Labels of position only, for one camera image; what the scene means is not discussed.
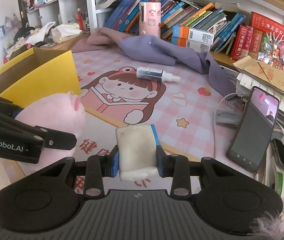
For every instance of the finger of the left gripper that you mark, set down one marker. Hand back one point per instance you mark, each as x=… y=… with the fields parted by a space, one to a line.
x=56 y=139

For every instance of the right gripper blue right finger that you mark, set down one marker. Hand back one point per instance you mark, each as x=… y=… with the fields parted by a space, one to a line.
x=173 y=166

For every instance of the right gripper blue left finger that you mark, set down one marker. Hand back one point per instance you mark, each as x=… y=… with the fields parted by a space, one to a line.
x=100 y=166

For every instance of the pink plush toy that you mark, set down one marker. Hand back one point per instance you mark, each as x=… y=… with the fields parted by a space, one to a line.
x=62 y=112

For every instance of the white foam block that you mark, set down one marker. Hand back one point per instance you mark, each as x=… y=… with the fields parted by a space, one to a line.
x=137 y=147

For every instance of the white spray bottle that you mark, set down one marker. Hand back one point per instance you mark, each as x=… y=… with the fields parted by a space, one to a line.
x=156 y=75

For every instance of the grey power adapter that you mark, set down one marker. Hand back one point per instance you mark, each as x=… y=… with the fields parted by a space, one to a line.
x=228 y=118

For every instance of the yellow cardboard box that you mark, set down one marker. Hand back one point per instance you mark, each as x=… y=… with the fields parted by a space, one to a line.
x=37 y=73

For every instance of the black smartphone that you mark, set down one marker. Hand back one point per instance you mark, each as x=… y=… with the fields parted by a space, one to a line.
x=253 y=135

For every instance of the pink cartoon tablecloth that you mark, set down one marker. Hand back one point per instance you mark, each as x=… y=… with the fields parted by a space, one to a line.
x=182 y=112

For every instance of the purple cloth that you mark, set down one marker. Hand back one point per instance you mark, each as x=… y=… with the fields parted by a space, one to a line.
x=149 y=48

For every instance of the orange blue white box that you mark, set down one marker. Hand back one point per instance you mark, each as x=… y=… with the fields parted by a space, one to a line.
x=198 y=40

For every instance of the brown paper envelope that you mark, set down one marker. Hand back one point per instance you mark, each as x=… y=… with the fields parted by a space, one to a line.
x=262 y=72

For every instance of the red dictionary book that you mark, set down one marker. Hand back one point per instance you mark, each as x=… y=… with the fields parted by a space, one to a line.
x=242 y=42

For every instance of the pink rectangular container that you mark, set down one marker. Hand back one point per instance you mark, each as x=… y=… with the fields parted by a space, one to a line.
x=149 y=18

